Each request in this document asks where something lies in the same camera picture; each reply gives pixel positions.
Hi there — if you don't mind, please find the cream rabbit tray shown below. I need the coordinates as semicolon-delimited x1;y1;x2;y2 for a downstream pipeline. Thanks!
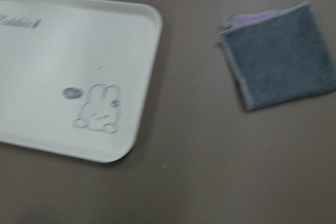
1;0;162;163

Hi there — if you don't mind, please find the grey folded cloth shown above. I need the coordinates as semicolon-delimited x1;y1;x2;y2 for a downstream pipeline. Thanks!
220;2;335;111

